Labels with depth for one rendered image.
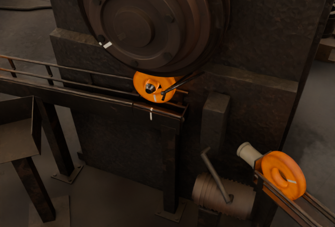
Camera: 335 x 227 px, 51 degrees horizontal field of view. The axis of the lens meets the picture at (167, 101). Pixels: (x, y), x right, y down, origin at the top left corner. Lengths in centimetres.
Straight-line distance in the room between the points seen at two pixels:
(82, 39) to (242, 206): 86
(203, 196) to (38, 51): 204
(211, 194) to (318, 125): 123
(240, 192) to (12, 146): 87
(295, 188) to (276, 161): 10
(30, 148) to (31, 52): 166
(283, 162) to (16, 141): 98
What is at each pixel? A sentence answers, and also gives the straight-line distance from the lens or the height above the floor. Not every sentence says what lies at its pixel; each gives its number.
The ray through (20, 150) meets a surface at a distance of 145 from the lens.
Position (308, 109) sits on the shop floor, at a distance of 249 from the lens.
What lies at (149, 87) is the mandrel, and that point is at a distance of 123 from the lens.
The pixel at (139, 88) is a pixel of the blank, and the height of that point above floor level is 78.
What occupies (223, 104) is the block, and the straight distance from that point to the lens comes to 123.
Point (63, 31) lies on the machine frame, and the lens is 150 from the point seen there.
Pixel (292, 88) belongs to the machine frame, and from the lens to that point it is 124.
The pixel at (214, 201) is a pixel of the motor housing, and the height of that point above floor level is 50.
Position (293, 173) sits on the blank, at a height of 78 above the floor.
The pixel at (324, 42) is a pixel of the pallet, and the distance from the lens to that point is 288.
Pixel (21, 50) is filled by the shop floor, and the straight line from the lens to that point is 307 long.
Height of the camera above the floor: 165
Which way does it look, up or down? 44 degrees down
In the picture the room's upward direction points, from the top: 1 degrees counter-clockwise
